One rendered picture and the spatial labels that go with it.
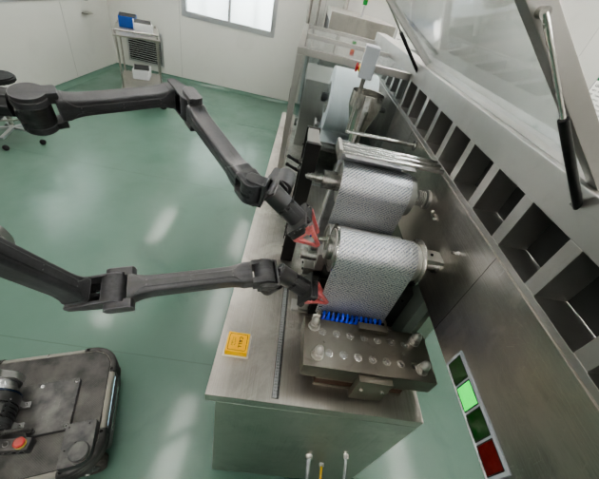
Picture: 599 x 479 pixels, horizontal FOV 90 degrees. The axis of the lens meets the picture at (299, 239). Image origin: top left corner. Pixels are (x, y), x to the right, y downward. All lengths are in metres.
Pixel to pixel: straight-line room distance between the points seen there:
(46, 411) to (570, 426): 1.75
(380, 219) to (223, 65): 5.67
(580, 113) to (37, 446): 1.92
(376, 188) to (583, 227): 0.54
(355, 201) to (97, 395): 1.43
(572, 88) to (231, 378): 0.98
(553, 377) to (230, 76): 6.29
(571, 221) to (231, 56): 6.09
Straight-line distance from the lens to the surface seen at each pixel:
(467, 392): 0.87
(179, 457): 1.88
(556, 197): 0.76
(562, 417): 0.71
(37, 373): 1.94
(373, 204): 1.04
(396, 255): 0.90
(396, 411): 1.10
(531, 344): 0.74
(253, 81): 6.43
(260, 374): 1.02
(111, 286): 0.88
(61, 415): 1.78
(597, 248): 0.69
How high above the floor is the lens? 1.82
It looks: 40 degrees down
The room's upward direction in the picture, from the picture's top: 15 degrees clockwise
